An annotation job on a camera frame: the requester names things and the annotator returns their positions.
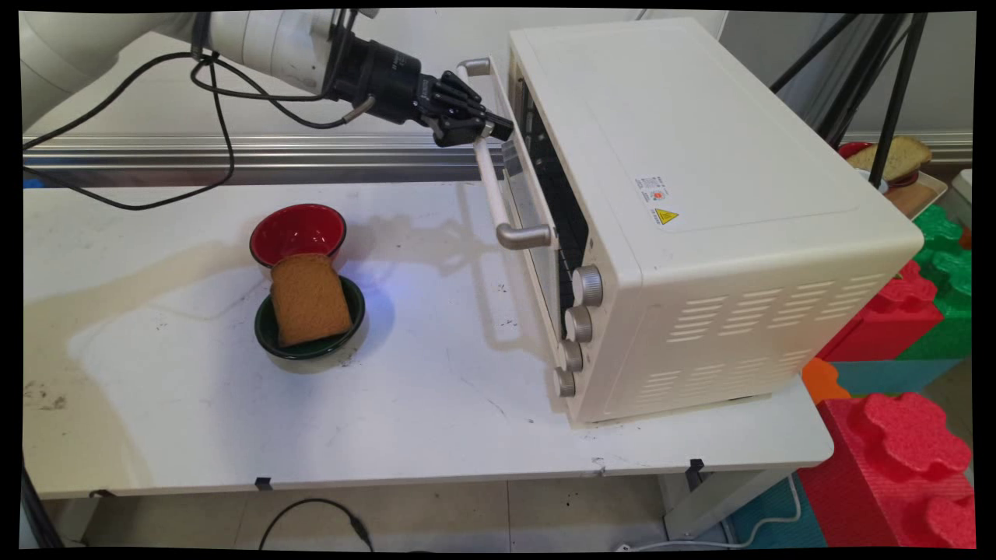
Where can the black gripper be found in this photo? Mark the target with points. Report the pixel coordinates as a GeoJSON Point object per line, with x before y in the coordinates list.
{"type": "Point", "coordinates": [381, 78]}

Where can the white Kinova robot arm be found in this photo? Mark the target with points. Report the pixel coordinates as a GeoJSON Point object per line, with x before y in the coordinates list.
{"type": "Point", "coordinates": [257, 39]}

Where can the red bowl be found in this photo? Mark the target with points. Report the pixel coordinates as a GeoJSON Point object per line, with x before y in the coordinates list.
{"type": "Point", "coordinates": [298, 232]}

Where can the white label sticker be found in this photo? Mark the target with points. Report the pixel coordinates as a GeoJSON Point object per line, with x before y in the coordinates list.
{"type": "Point", "coordinates": [653, 190]}

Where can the silver oven knob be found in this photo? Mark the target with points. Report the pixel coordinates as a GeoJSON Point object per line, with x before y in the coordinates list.
{"type": "Point", "coordinates": [565, 383]}
{"type": "Point", "coordinates": [579, 324]}
{"type": "Point", "coordinates": [588, 285]}
{"type": "Point", "coordinates": [573, 355]}

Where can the yellow warning sticker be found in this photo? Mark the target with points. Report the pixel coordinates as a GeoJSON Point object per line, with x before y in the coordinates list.
{"type": "Point", "coordinates": [666, 216]}

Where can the brown toast slice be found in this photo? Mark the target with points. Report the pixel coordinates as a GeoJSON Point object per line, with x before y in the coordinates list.
{"type": "Point", "coordinates": [310, 302]}

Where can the cream toaster oven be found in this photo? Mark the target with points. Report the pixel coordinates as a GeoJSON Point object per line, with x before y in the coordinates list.
{"type": "Point", "coordinates": [724, 194]}

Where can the dark green bowl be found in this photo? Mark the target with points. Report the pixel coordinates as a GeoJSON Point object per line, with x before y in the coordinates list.
{"type": "Point", "coordinates": [268, 330]}

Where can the black table edge clip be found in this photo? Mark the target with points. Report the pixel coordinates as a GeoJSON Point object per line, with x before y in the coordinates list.
{"type": "Point", "coordinates": [264, 483]}
{"type": "Point", "coordinates": [695, 467]}

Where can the black tripod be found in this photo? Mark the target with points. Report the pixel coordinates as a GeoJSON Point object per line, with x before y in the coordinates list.
{"type": "Point", "coordinates": [895, 93]}

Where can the bread slice on plate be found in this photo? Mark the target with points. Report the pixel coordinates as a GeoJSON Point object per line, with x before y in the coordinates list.
{"type": "Point", "coordinates": [906, 155]}

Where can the orange foam piece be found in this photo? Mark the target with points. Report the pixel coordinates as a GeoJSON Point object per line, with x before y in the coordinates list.
{"type": "Point", "coordinates": [821, 379]}

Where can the white tray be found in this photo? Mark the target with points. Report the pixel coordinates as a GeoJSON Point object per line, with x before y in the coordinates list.
{"type": "Point", "coordinates": [918, 198]}

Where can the white table leg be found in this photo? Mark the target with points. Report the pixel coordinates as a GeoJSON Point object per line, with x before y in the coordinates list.
{"type": "Point", "coordinates": [716, 502]}

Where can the small red foam block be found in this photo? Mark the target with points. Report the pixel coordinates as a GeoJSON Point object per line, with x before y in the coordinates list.
{"type": "Point", "coordinates": [887, 319]}

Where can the teal foam block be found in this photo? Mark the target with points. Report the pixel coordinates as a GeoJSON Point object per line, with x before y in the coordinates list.
{"type": "Point", "coordinates": [887, 376]}

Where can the green foam block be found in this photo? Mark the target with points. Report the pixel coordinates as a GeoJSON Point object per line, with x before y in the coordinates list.
{"type": "Point", "coordinates": [945, 264]}

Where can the blue floor mat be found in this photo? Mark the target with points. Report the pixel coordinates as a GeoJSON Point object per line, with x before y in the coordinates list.
{"type": "Point", "coordinates": [778, 537]}

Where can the large red foam block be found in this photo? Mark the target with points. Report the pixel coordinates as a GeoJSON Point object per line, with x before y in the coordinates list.
{"type": "Point", "coordinates": [895, 474]}

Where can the aluminium rail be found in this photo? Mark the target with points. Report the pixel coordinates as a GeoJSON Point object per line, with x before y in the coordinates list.
{"type": "Point", "coordinates": [311, 159]}

